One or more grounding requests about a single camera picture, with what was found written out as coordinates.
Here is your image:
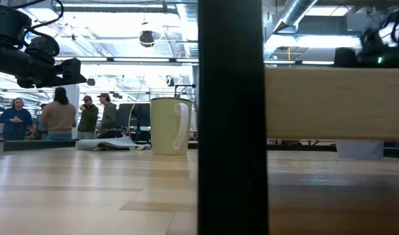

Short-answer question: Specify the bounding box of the grey folded cloth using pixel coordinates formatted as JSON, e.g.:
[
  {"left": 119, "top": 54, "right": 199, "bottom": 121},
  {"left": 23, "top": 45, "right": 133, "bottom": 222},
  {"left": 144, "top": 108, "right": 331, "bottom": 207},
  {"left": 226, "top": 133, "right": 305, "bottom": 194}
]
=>
[{"left": 75, "top": 136, "right": 152, "bottom": 152}]

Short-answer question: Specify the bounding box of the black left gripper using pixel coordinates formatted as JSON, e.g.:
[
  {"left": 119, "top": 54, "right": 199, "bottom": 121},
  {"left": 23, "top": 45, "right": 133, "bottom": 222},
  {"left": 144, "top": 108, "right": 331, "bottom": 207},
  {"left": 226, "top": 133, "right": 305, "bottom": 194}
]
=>
[{"left": 0, "top": 35, "right": 88, "bottom": 89}]

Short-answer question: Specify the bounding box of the silver ventilation duct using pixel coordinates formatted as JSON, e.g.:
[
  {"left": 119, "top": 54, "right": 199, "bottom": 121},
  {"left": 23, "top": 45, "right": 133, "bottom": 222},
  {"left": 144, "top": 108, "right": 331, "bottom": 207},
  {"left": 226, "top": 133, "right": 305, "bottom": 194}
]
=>
[{"left": 264, "top": 0, "right": 319, "bottom": 56}]

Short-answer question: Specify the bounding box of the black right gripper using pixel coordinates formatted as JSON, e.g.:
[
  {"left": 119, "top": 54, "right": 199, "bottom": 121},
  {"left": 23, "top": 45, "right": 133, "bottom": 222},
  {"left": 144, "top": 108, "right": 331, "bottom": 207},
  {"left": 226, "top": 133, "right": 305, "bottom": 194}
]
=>
[{"left": 333, "top": 28, "right": 399, "bottom": 69}]

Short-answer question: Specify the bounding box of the person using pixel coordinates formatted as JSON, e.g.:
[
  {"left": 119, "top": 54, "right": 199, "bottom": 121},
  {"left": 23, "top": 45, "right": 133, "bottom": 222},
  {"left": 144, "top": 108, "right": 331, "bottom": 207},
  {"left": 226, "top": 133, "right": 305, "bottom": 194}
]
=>
[
  {"left": 32, "top": 103, "right": 50, "bottom": 140},
  {"left": 76, "top": 95, "right": 99, "bottom": 140},
  {"left": 40, "top": 87, "right": 77, "bottom": 140},
  {"left": 0, "top": 97, "right": 33, "bottom": 141},
  {"left": 96, "top": 93, "right": 118, "bottom": 138}
]

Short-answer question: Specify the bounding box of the ceiling light strip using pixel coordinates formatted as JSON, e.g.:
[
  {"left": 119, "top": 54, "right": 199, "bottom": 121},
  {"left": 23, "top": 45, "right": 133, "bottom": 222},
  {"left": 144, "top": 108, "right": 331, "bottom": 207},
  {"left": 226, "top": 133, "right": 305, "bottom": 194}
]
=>
[
  {"left": 54, "top": 57, "right": 199, "bottom": 64},
  {"left": 263, "top": 59, "right": 335, "bottom": 65}
]

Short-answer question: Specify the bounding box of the black background monitor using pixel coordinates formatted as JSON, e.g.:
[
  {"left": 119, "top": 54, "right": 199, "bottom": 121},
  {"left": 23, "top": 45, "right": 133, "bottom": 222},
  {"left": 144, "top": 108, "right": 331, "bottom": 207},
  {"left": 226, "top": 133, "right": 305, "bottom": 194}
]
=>
[{"left": 116, "top": 102, "right": 152, "bottom": 129}]

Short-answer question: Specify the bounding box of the green mug white handle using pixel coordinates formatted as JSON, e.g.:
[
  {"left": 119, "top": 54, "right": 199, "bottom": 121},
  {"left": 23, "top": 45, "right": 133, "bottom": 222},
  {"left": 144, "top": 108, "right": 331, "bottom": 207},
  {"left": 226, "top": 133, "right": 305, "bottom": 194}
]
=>
[{"left": 150, "top": 97, "right": 193, "bottom": 156}]

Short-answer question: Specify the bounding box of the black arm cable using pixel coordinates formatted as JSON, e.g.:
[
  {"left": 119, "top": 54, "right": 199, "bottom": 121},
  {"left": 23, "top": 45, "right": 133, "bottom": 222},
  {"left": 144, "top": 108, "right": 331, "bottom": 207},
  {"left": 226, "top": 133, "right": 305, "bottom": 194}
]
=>
[{"left": 9, "top": 0, "right": 65, "bottom": 58}]

